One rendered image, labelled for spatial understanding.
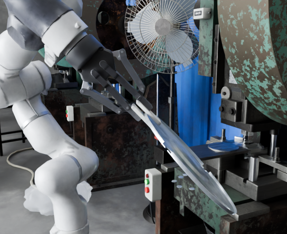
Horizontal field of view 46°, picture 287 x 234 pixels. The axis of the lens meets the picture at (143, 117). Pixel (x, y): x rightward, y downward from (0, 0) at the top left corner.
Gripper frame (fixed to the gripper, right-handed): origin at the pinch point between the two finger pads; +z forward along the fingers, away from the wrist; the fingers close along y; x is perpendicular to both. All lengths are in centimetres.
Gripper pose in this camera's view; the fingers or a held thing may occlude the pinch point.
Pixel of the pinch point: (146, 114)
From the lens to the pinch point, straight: 72.5
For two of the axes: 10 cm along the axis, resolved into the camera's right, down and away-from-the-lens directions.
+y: 7.2, -6.8, -1.4
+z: 7.0, 7.0, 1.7
